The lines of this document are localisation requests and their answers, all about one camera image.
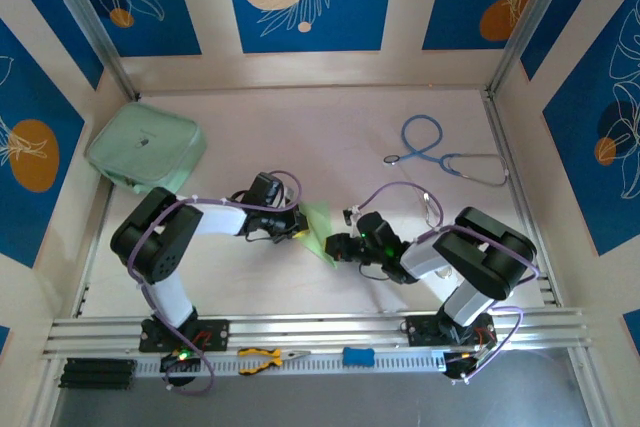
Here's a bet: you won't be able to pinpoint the aluminium mounting rail frame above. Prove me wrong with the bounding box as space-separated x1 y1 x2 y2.
42 306 594 363

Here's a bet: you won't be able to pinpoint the yellow-handled pliers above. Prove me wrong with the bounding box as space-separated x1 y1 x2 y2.
237 346 311 376

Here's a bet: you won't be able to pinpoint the aluminium corner post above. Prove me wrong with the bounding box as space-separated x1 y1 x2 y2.
484 0 584 98
37 0 142 101

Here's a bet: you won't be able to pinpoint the blue stethoscope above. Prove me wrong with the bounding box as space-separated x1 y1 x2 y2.
383 114 511 188

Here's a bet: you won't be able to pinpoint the black controller board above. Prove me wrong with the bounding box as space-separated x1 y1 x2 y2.
159 350 202 376
442 329 497 382

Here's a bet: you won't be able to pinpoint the mint green zip pouch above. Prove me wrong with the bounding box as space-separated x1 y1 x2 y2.
85 102 207 198

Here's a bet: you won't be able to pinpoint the black ribbed box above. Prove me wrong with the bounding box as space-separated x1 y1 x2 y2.
58 357 137 392

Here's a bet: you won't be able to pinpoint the grey slotted cable duct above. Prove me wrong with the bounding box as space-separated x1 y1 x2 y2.
134 350 447 379

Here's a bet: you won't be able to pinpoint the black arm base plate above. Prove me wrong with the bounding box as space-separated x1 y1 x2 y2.
138 319 230 353
399 315 496 348

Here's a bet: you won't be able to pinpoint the blue sponge block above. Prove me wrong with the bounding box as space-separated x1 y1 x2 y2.
342 346 376 367

